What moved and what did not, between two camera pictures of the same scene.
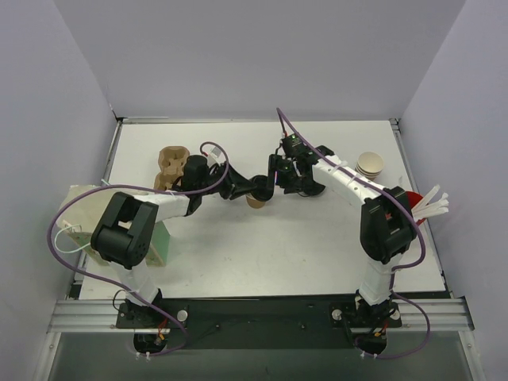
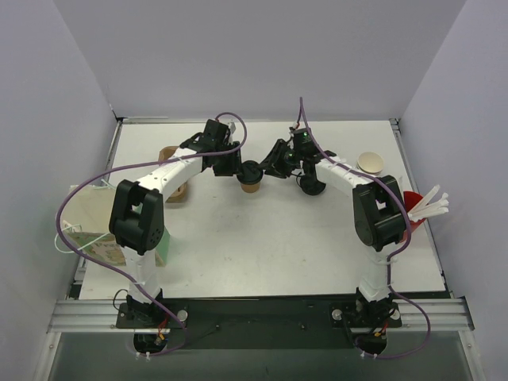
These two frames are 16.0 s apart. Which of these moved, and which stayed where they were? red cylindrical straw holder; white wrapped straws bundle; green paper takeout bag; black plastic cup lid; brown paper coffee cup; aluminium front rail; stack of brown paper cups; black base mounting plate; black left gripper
Moved: black left gripper; brown paper coffee cup; black plastic cup lid
Stayed: black base mounting plate; green paper takeout bag; stack of brown paper cups; aluminium front rail; white wrapped straws bundle; red cylindrical straw holder
